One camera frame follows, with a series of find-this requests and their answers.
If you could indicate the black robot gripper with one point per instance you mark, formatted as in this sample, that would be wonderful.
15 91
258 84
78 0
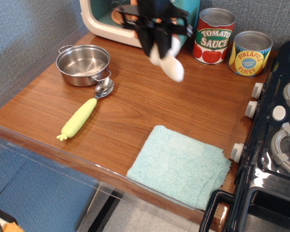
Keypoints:
148 16

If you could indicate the teal toy microwave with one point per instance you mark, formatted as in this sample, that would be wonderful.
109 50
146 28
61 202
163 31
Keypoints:
97 17

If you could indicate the white stove knob rear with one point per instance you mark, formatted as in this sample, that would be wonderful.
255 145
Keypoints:
257 89

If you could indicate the white stove knob front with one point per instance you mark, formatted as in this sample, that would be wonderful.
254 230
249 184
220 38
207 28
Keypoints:
237 152

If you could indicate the orange plush object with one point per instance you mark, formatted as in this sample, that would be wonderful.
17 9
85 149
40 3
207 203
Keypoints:
11 227

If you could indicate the white stove knob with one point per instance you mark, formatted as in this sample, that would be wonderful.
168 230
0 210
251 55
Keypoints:
237 152
257 89
251 108

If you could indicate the pineapple slices can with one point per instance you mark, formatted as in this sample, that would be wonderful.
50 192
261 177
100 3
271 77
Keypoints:
250 52

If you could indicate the black toy stove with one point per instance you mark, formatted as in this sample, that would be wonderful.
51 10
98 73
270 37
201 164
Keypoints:
261 202

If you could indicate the small silver pot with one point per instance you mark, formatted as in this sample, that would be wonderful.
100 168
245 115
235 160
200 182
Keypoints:
83 65

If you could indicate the plush white brown mushroom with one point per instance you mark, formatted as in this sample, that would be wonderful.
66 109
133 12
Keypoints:
169 64

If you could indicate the white stove knob middle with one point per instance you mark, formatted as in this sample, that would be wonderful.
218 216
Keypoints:
251 108

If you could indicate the spoon with green handle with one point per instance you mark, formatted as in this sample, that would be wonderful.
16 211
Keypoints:
78 119

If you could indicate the light blue folded cloth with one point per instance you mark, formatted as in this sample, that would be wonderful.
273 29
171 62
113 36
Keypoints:
179 168

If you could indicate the tomato sauce can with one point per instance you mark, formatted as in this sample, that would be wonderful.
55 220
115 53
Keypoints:
214 31

